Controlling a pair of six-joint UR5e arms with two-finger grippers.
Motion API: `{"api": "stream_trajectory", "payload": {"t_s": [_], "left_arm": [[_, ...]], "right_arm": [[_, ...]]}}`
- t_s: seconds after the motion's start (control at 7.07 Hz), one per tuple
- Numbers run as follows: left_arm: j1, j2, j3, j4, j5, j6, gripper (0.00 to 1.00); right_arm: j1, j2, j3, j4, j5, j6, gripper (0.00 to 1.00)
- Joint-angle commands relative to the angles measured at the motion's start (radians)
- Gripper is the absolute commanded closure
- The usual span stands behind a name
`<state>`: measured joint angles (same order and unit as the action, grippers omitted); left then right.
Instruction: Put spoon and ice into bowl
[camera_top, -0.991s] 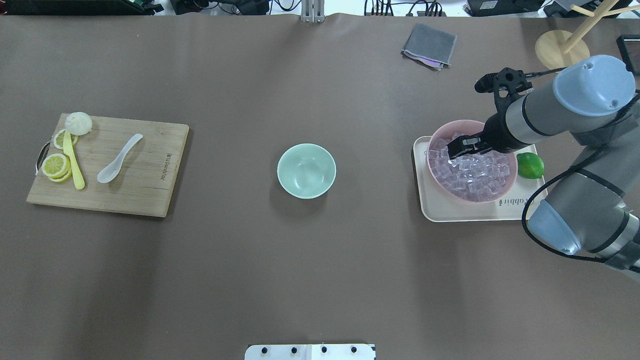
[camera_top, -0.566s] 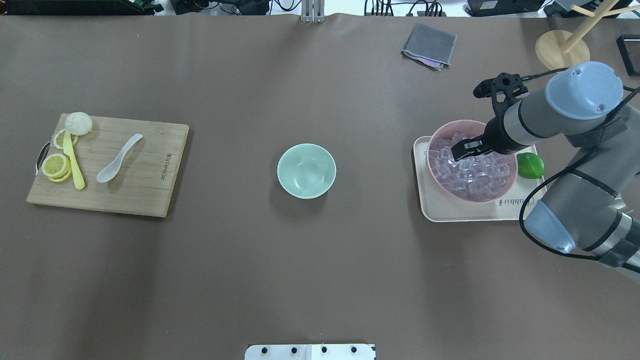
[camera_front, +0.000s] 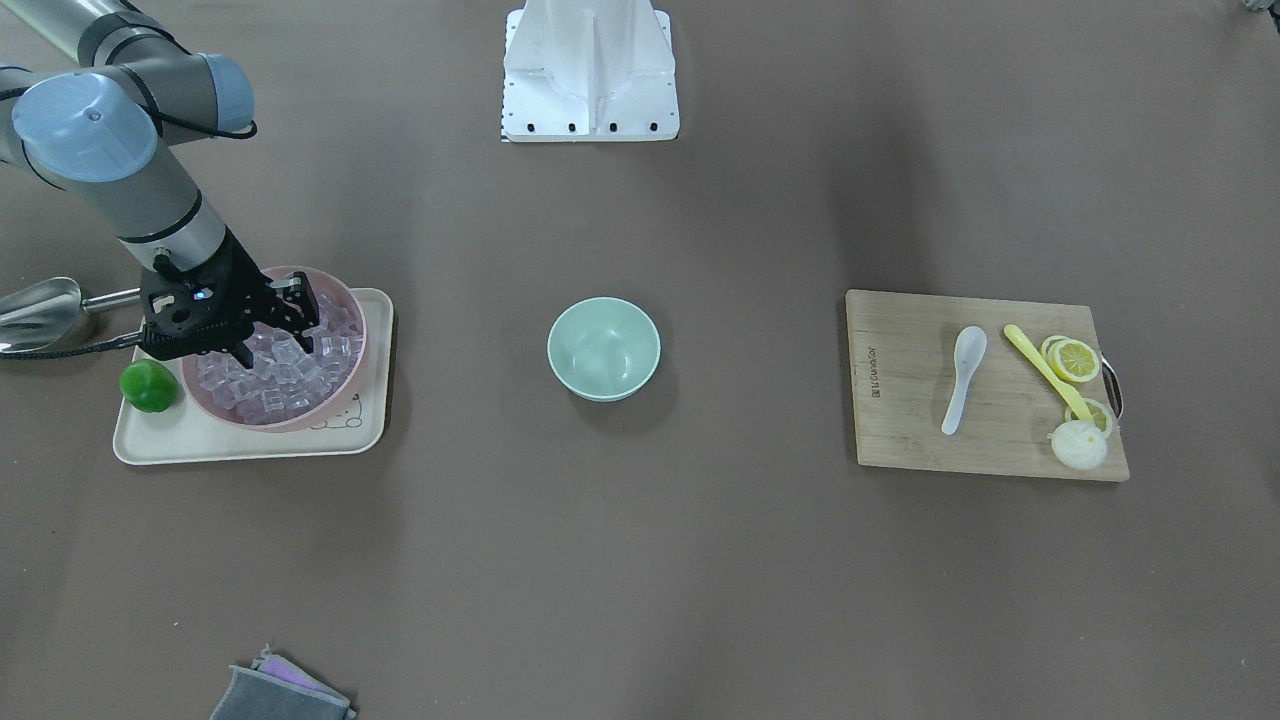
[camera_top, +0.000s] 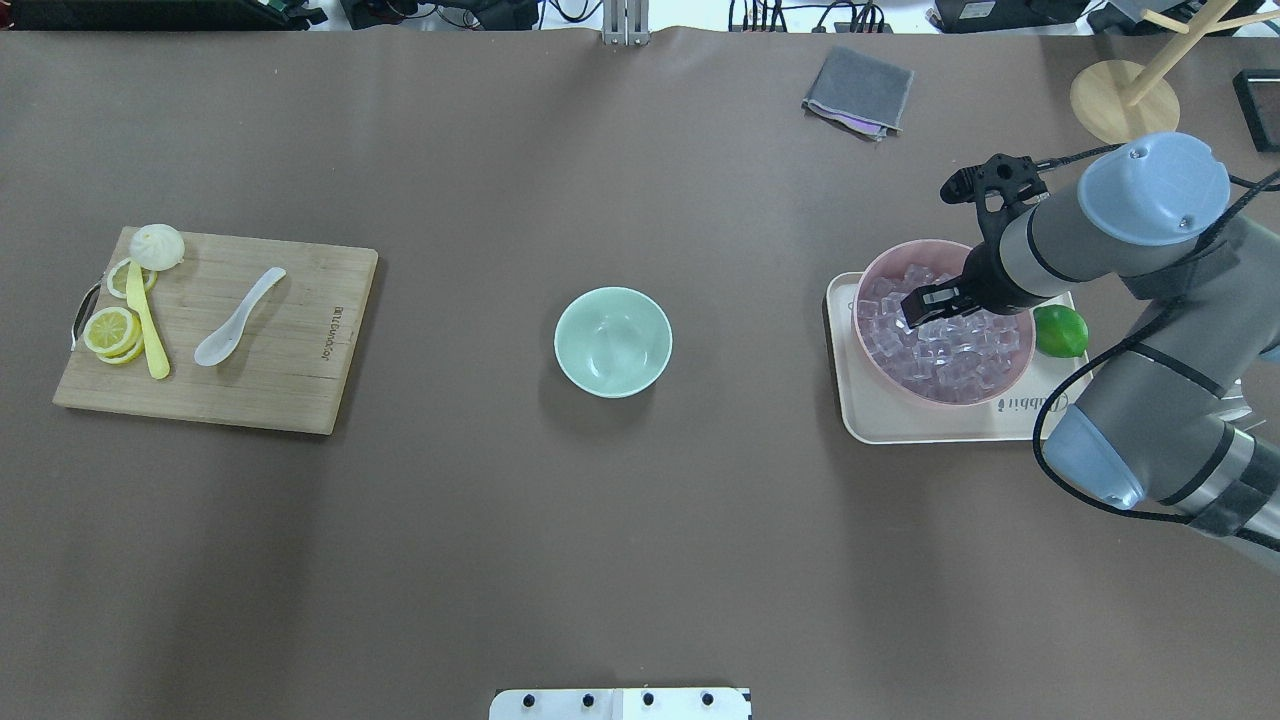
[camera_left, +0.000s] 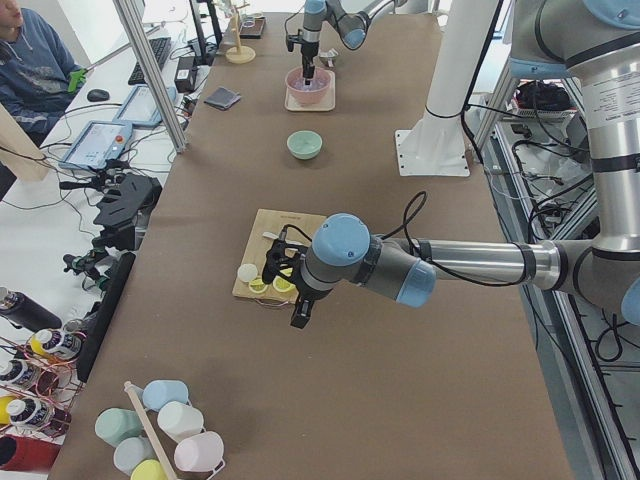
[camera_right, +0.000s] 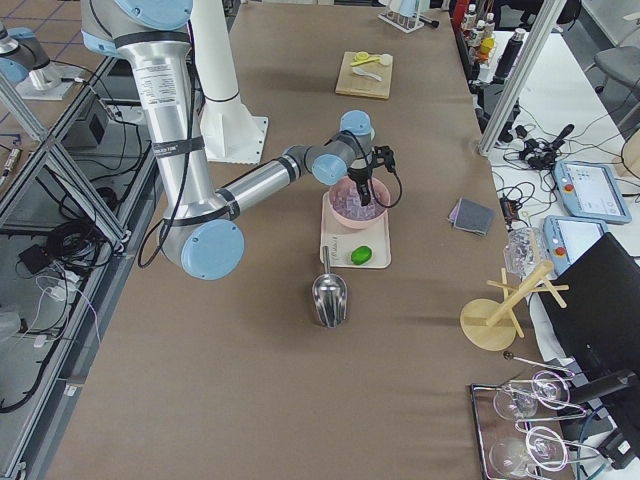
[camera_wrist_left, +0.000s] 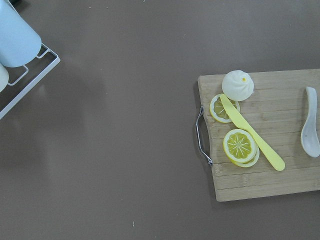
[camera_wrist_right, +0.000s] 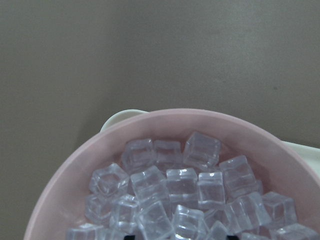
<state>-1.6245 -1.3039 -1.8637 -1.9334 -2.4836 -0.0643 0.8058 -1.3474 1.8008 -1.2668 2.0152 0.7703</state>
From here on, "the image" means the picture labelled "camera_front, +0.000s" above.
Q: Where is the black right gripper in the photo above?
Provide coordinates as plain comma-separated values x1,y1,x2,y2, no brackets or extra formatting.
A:
152,231,319,369

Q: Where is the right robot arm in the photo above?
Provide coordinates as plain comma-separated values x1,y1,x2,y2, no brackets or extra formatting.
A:
3,1,319,368

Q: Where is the pile of clear ice cubes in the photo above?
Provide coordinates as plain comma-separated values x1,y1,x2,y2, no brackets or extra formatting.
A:
189,293,365,427

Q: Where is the pink bowl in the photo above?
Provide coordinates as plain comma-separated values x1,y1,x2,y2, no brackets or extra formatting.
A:
179,268,367,432

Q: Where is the steel ice scoop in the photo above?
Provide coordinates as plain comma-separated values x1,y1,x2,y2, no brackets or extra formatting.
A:
1,275,140,356

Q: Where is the mint green bowl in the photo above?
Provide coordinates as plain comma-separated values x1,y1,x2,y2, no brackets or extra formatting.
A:
547,297,663,404

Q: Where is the white ceramic spoon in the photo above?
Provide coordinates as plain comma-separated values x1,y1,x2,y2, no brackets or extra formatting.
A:
940,325,988,436

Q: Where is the green lime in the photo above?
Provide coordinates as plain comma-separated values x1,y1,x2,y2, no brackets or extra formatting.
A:
118,357,182,413

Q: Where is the cream plastic tray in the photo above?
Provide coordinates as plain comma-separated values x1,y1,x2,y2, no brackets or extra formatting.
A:
111,288,396,465

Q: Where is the grey folded cloth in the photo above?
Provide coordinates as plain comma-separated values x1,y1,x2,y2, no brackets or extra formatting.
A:
210,646,358,719

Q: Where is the bamboo cutting board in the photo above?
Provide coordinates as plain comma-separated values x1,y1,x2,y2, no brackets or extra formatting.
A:
845,290,1130,483

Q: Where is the yellow plastic knife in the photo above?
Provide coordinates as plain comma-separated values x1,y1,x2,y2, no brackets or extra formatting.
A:
1002,324,1093,421

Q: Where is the lemon slice stack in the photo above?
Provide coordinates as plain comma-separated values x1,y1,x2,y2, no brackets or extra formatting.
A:
1039,334,1102,384

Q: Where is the white steamed bun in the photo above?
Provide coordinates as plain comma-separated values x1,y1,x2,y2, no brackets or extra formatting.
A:
1047,419,1108,471

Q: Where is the lemon slice near bun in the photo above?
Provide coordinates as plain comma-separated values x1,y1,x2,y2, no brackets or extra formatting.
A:
1053,398,1116,445

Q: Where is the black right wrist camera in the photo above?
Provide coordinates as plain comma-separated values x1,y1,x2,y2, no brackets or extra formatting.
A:
140,272,244,361

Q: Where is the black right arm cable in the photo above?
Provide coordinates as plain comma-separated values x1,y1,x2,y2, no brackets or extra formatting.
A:
0,86,259,363

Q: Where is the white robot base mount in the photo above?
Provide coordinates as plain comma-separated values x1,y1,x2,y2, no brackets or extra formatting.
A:
500,1,681,143

